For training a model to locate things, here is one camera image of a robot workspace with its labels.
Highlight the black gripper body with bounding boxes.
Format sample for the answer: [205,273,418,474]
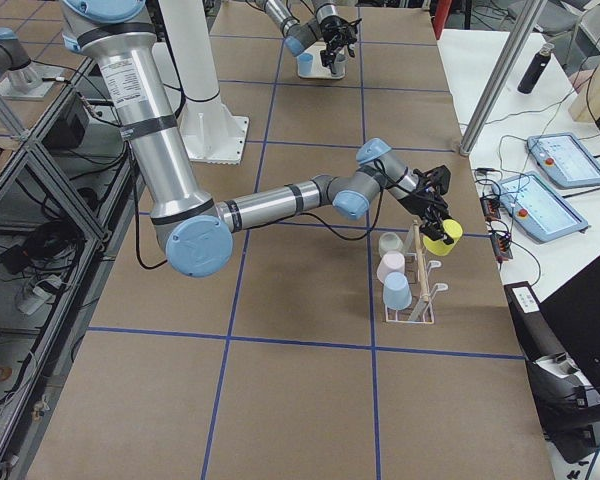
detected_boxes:
[319,17,362,58]
[399,185,448,228]

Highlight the yellow plastic cup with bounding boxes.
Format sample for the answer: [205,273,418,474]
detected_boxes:
[422,219,464,257]

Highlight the white plastic cup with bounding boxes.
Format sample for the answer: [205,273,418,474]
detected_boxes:
[378,232,404,256]

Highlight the pink plastic cup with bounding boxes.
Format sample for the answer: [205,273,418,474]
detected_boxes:
[376,250,405,284]

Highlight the light blue cup front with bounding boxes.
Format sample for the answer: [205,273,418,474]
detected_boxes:
[383,272,413,310]

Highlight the light blue cup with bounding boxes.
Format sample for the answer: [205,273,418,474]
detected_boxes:
[383,272,413,310]
[296,52,313,78]

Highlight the grey plastic cup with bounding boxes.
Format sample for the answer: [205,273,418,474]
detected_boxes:
[331,53,347,78]

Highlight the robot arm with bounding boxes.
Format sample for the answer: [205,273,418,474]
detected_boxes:
[247,0,361,74]
[61,1,462,278]

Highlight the light blue cup back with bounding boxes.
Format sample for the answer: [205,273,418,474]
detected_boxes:
[296,52,313,78]

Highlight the cream plastic tray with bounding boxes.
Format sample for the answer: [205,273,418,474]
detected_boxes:
[303,42,346,80]

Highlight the teach pendant near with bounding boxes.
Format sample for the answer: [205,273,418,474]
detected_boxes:
[491,172,589,243]

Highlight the teach pendant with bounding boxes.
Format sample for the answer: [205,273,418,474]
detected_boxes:
[526,132,600,189]
[491,172,589,243]

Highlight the teach pendant far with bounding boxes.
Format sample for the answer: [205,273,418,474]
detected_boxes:
[526,132,600,189]

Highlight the black water bottle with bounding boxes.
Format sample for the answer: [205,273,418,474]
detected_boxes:
[517,42,555,94]

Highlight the black laptop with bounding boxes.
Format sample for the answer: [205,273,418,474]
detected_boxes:
[529,248,600,396]

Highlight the white wire cup rack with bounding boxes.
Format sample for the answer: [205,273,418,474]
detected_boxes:
[383,221,449,325]

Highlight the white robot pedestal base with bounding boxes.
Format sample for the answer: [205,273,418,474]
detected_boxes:
[159,0,249,165]

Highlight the aluminium frame post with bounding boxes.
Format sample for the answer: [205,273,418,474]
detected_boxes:
[458,0,546,157]

